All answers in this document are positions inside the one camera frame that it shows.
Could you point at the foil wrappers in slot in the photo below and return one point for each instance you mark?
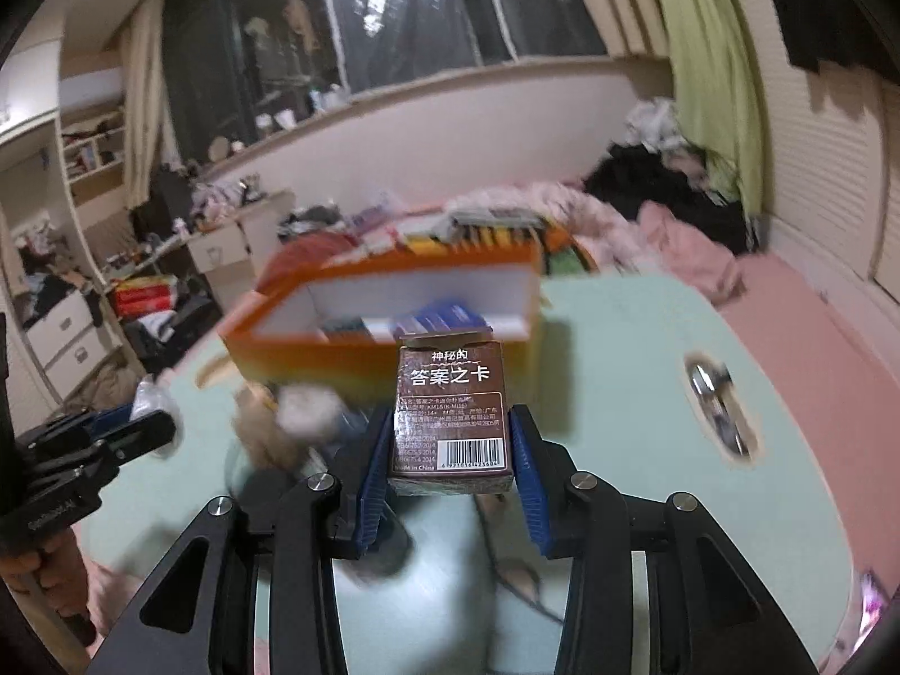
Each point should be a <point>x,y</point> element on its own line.
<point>710,383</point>

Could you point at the person's left hand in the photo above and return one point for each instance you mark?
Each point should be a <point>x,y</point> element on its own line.
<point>50,585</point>

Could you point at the white drawer unit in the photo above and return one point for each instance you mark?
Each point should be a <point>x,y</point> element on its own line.
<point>69,346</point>

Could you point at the blue card case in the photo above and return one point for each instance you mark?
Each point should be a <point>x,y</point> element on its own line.
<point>440,317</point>

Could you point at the orange cardboard box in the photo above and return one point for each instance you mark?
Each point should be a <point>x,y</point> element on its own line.
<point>335,325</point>

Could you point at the red snack box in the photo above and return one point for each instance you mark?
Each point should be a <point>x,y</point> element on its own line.
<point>144,295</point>

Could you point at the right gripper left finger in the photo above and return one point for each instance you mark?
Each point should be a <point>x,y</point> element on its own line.
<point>195,613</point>

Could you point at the brown fur pompom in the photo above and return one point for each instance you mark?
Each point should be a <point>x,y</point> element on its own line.
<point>255,424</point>

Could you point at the white fur pompom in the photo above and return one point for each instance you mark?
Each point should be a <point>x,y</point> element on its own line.
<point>309,412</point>

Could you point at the green hanging garment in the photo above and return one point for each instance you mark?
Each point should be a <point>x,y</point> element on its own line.
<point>717,98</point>

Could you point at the pink quilt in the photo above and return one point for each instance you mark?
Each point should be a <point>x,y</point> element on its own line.
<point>653,243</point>

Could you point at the dark red pillow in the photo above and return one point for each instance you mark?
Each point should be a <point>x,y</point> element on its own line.
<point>308,250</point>

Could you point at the brown card box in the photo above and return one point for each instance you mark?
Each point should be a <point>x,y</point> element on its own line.
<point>451,418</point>

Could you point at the clear plastic bag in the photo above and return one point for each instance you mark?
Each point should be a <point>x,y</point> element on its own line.
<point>151,397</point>

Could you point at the white bedside cabinet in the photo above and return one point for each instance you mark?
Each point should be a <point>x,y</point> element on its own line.
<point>231,257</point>

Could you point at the white clothes pile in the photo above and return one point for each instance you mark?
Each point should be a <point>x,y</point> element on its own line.
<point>653,124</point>

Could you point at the black clothes pile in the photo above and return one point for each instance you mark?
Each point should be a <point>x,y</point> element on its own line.
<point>630,176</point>

